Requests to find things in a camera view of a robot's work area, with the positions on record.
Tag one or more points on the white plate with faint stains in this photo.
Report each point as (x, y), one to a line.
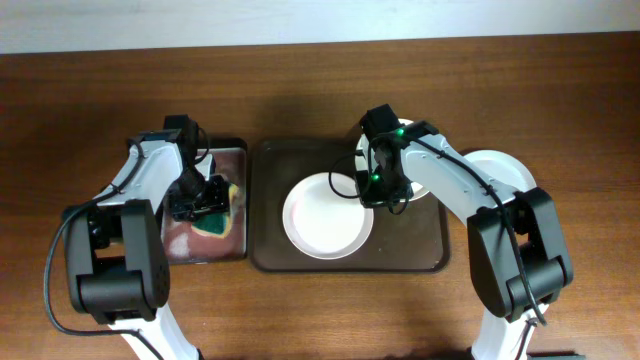
(360, 163)

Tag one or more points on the green and yellow sponge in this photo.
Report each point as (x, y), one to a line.
(218, 225)

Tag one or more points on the small black tray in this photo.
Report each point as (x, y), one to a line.
(222, 143)

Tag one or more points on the pale grey plate red streaks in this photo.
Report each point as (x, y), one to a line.
(504, 168)

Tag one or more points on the white plate with red squiggle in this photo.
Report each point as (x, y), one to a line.
(321, 224)

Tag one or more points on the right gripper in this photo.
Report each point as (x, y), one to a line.
(370, 198)

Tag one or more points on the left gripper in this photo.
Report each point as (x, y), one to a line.
(218, 202)

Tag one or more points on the metal pan with reddish water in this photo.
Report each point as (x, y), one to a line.
(182, 245)

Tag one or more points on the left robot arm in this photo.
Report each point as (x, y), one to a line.
(116, 265)

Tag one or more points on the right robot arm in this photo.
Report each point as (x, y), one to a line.
(519, 260)

